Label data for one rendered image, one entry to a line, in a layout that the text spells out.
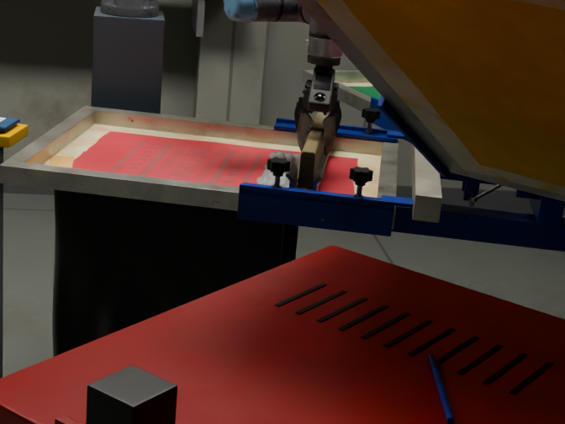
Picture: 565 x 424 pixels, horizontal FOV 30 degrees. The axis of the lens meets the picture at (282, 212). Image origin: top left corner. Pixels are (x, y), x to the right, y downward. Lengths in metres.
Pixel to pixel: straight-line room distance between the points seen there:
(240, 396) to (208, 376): 0.05
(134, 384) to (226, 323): 0.37
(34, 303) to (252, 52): 1.65
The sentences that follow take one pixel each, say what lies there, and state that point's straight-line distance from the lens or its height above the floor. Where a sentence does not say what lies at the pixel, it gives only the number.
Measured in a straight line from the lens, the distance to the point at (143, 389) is 0.83.
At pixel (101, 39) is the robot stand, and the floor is 1.14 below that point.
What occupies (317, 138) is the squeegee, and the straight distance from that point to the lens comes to 2.23.
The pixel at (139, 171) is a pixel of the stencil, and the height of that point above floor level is 0.95.
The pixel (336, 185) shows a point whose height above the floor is 0.95.
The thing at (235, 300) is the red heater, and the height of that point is 1.11.
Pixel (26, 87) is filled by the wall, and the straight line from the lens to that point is 5.13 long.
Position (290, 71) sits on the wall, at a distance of 5.14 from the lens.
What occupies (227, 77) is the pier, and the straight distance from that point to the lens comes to 4.94.
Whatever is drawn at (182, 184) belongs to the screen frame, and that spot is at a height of 0.99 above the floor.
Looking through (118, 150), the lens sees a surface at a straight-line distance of 2.43.
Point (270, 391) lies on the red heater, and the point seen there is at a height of 1.11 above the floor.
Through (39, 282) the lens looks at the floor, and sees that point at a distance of 4.19.
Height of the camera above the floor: 1.59
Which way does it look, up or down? 18 degrees down
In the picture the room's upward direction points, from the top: 5 degrees clockwise
